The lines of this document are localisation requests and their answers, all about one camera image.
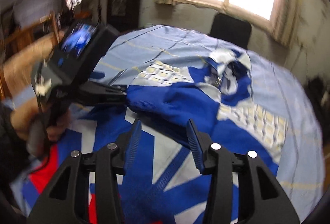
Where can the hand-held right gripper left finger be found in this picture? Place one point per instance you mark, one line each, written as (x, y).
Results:
(132, 141)

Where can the light blue bed sheet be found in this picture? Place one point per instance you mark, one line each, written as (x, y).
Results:
(159, 41)

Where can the wooden furniture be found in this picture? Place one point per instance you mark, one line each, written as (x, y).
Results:
(23, 33)

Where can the blue white red jacket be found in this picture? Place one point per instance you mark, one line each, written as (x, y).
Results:
(170, 100)

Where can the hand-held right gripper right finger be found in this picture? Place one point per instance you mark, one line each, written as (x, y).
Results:
(196, 144)

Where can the person's left hand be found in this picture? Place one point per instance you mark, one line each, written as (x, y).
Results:
(22, 120)

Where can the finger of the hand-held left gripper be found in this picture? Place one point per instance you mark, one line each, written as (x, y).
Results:
(103, 101)
(105, 90)

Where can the black chair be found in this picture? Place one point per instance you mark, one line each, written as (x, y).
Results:
(229, 30)

